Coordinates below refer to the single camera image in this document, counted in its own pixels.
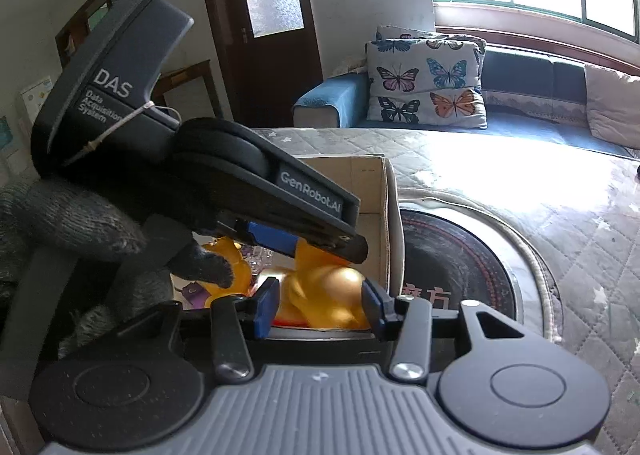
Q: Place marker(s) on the white cardboard box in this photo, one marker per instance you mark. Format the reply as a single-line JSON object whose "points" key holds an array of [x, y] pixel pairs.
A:
{"points": [[372, 179]]}

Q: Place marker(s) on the small yellow duck toy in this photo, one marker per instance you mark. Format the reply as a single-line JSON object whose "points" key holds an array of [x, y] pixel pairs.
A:
{"points": [[327, 290]]}

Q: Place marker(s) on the grey knit gloved hand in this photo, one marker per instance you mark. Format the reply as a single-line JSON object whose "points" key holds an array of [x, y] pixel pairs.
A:
{"points": [[36, 212]]}

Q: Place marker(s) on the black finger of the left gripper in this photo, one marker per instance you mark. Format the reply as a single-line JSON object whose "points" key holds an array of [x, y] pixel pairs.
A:
{"points": [[345, 244]]}

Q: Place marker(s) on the wall poster papers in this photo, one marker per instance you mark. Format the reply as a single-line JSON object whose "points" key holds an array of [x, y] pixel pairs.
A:
{"points": [[17, 120]]}

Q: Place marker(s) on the blue sofa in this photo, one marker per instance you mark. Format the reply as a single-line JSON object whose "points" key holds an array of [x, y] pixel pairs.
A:
{"points": [[526, 95]]}

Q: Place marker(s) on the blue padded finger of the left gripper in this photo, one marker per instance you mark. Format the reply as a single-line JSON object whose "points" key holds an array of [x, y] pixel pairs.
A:
{"points": [[273, 239]]}

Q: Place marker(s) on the butterfly print cushion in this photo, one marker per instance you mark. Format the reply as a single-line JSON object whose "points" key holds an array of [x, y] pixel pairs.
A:
{"points": [[427, 81]]}

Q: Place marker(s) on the red yellow round toy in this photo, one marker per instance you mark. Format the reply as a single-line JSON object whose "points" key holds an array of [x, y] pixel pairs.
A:
{"points": [[287, 315]]}

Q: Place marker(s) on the white zip tie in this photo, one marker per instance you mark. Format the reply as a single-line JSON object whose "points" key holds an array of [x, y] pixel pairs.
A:
{"points": [[91, 146]]}

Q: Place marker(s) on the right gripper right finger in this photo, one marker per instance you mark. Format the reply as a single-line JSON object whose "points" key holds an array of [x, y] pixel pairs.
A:
{"points": [[411, 324]]}

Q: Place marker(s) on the dark wooden door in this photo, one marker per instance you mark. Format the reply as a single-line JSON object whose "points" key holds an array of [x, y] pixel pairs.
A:
{"points": [[268, 56]]}

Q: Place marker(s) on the wooden display cabinet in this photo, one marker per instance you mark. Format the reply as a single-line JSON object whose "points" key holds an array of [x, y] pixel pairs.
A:
{"points": [[75, 31]]}

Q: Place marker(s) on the dark wooden desk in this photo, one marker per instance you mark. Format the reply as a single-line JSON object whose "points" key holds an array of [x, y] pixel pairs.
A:
{"points": [[190, 91]]}

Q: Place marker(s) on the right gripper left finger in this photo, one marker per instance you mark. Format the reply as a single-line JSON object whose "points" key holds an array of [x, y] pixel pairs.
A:
{"points": [[235, 319]]}

